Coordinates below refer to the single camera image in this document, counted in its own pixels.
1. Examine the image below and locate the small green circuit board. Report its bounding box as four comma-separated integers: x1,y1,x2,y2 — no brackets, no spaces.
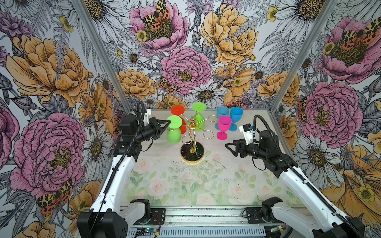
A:
135,227,157,237

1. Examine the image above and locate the blue wine glass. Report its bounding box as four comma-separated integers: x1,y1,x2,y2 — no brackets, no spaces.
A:
229,107,244,131
215,106,230,131

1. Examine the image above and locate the green wine glass front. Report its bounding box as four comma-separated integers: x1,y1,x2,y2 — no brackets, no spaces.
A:
167,115,182,144

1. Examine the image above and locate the blue wine glass front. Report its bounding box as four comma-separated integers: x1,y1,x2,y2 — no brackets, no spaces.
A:
215,106,230,131

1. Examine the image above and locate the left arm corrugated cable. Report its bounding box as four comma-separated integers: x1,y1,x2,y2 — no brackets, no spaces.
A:
86,101,145,238

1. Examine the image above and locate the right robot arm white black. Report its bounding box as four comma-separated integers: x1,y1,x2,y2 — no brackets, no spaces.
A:
225,131,365,238

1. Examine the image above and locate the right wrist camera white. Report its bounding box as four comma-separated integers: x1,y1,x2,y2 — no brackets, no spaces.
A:
239,124,257,145

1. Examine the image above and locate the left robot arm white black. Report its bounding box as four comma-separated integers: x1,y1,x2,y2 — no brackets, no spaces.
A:
77,114,171,238

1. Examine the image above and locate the aluminium front rail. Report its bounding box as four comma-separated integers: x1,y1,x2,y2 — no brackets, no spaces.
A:
74,205,334,238

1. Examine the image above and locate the red wine glass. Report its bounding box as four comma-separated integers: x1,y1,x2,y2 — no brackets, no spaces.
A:
171,105,187,134

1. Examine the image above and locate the gold wire glass rack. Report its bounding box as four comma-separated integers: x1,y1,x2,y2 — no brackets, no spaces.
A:
180,116,215,164

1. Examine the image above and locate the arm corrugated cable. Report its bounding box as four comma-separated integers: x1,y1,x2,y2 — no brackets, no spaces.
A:
253,114,362,238
86,101,145,238

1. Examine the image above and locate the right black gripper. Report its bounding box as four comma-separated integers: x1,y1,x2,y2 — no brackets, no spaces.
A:
225,139,268,160

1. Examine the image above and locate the pink wine glass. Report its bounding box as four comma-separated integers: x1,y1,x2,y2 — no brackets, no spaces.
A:
217,116,232,141

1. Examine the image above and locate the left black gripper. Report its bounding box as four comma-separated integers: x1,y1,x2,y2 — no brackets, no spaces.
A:
136,116,172,141

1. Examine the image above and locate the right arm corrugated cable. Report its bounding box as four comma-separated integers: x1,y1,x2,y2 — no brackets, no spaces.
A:
253,114,362,238

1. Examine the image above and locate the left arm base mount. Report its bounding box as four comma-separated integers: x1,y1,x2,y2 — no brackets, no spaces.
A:
135,208,166,225

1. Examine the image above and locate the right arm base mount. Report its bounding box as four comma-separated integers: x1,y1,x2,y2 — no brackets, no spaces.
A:
241,207,282,224

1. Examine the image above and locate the green wine glass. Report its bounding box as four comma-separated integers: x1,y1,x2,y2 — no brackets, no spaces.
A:
192,102,206,131
167,115,182,144

